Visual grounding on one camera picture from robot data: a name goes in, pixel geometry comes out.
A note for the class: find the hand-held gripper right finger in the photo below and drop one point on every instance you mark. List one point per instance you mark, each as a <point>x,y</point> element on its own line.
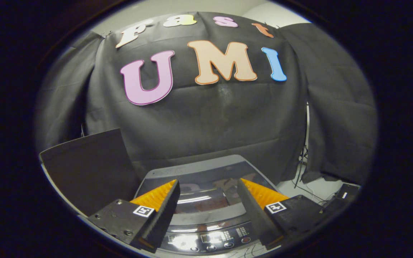
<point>253,215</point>

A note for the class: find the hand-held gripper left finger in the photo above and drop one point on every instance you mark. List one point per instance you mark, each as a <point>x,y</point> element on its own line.
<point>163,215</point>

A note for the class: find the grey washing machine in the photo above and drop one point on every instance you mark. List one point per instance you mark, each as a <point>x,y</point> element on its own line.
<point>210,239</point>

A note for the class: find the thin metal backdrop stand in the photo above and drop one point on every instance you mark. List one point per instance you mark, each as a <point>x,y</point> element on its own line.
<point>305,143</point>
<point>82,129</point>

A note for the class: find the black box on floor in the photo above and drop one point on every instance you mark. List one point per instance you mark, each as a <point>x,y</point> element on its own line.
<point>344,195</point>

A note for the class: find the black backdrop cloth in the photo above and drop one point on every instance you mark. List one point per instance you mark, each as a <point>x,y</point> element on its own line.
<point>210,122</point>

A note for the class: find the beige cabinet with dark frame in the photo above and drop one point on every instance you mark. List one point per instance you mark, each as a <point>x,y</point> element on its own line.
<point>88,168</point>

